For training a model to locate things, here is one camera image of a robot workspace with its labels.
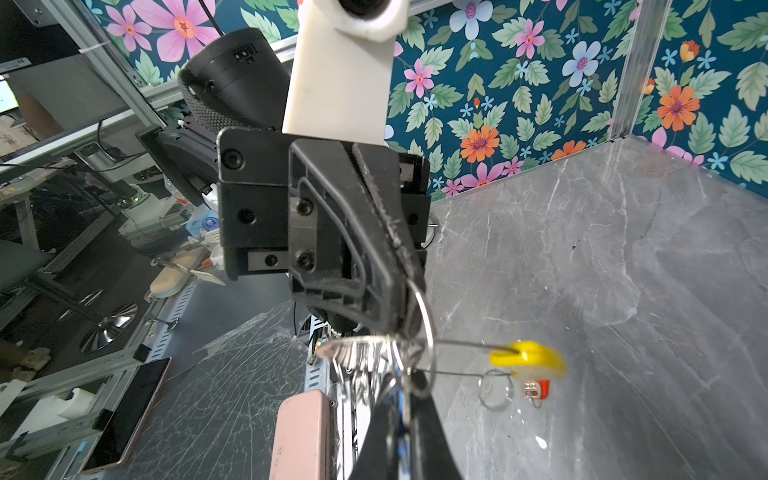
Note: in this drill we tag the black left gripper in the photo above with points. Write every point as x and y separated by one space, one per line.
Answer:
355 219

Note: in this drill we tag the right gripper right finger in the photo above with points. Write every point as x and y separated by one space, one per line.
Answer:
430 456

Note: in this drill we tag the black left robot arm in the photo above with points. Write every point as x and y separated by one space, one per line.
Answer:
236 81

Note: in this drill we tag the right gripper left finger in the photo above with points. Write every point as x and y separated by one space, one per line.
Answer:
386 452

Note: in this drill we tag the black smartphone on bench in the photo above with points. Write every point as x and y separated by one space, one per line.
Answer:
122 431

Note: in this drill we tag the pink box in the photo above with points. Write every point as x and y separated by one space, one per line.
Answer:
301 448

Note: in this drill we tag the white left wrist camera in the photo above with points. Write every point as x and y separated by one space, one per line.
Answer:
341 75

